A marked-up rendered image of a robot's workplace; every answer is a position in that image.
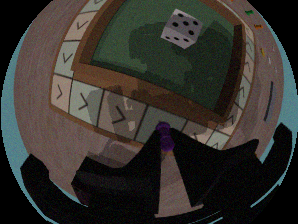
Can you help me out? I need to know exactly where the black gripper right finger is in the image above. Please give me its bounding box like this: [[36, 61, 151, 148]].
[[169, 128, 259, 208]]

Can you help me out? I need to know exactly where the white die with black pips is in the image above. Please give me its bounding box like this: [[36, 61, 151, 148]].
[[161, 8, 204, 48]]

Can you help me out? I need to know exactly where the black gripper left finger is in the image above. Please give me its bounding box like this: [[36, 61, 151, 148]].
[[76, 129, 162, 214]]

